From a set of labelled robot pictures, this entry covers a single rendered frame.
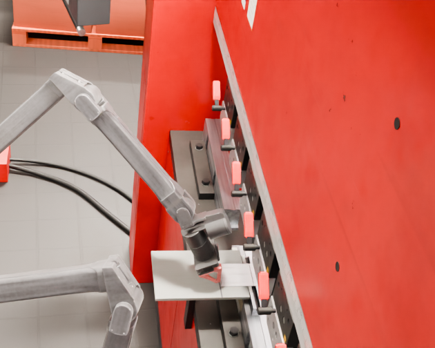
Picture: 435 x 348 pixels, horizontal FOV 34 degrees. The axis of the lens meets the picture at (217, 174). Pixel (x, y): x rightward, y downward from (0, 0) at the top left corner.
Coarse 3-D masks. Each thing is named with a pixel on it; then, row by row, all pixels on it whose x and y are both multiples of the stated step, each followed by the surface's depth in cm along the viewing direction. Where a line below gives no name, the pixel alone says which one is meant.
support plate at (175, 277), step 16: (160, 256) 207; (176, 256) 208; (192, 256) 209; (224, 256) 211; (240, 256) 211; (160, 272) 203; (176, 272) 203; (192, 272) 204; (160, 288) 198; (176, 288) 199; (192, 288) 200; (208, 288) 200; (224, 288) 201; (240, 288) 202
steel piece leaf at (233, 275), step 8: (224, 264) 208; (232, 264) 208; (240, 264) 209; (248, 264) 209; (224, 272) 205; (232, 272) 206; (240, 272) 206; (248, 272) 207; (224, 280) 203; (232, 280) 203; (240, 280) 204; (248, 280) 204
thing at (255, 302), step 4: (244, 256) 212; (248, 260) 212; (252, 288) 204; (256, 288) 203; (252, 292) 201; (256, 292) 202; (252, 296) 200; (256, 296) 202; (252, 300) 199; (256, 300) 200; (260, 300) 199; (252, 304) 198; (256, 304) 199; (260, 304) 198; (252, 308) 198; (256, 308) 198; (252, 312) 198; (256, 312) 198
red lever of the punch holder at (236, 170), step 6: (234, 162) 194; (234, 168) 194; (240, 168) 194; (234, 174) 193; (240, 174) 194; (234, 180) 193; (240, 180) 194; (234, 186) 194; (234, 192) 193; (240, 192) 193
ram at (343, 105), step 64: (320, 0) 136; (384, 0) 108; (256, 64) 186; (320, 64) 136; (384, 64) 107; (256, 128) 185; (320, 128) 136; (384, 128) 107; (320, 192) 135; (384, 192) 107; (320, 256) 135; (384, 256) 107; (320, 320) 134; (384, 320) 106
